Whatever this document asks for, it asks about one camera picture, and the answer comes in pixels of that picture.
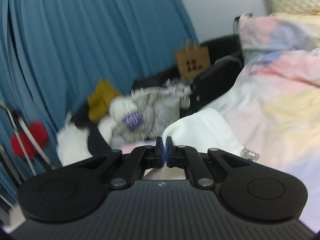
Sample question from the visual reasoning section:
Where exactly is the white hooded sweatshirt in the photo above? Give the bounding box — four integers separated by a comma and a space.
161, 108, 260, 161

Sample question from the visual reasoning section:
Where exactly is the grey crumpled garment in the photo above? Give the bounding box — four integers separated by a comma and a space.
109, 80, 191, 147

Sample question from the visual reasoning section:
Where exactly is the mustard yellow garment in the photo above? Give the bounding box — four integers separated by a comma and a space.
87, 79, 121, 122

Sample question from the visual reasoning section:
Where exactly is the pastel tie-dye duvet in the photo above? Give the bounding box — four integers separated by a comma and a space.
200, 13, 319, 231

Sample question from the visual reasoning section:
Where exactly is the red garment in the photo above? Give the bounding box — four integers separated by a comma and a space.
10, 121, 49, 158

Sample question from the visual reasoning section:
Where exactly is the brown paper shopping bag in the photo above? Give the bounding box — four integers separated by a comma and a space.
175, 39, 211, 82

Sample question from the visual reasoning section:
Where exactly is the silver garment steamer stand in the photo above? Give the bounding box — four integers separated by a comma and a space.
0, 101, 57, 210

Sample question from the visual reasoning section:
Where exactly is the black bedside sofa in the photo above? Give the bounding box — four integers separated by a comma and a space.
132, 33, 245, 113

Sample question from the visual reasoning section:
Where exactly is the blue curtain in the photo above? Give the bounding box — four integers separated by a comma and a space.
1, 0, 196, 166

